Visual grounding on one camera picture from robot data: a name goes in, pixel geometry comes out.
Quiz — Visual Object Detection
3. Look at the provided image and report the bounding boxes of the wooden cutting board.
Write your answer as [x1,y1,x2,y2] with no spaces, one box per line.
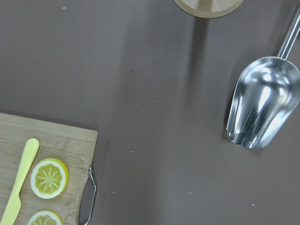
[0,113,98,225]

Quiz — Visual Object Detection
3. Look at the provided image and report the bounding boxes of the wooden mug tree stand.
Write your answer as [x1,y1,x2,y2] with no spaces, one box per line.
[174,0,243,18]

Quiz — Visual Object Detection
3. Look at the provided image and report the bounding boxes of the lemon slice near edge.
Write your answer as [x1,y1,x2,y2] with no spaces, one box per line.
[30,158,69,199]

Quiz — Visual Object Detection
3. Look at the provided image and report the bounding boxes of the metal scoop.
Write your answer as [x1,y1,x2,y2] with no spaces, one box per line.
[226,6,300,148]

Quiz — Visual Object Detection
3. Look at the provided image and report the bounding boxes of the lemon slice far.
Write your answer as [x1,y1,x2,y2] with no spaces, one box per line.
[27,210,63,225]

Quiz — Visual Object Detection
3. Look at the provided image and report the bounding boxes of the yellow plastic knife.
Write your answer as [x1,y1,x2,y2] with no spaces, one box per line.
[0,138,39,225]

